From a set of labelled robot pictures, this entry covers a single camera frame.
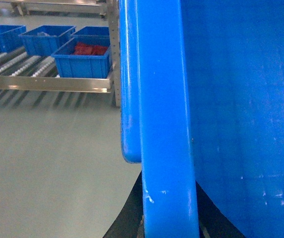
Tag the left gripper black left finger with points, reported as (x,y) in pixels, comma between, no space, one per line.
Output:
(130,221)

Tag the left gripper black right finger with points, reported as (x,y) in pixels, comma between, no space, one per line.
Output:
(212,223)

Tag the large blue plastic crate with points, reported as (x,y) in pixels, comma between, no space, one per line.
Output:
(203,101)

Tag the metal roller shelf rack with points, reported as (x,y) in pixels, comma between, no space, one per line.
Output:
(20,71)

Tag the blue bin with red parts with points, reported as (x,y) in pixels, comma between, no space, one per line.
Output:
(81,66)

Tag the red parts in bin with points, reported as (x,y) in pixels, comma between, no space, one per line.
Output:
(89,50)

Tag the blue bin rear right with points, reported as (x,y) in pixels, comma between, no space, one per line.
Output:
(92,31)

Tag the blue bin with plastic bags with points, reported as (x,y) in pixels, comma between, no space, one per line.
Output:
(44,46)

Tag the clear plastic bags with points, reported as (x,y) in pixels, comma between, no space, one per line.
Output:
(43,34)

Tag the blue bin far left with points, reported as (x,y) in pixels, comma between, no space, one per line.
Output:
(9,37)

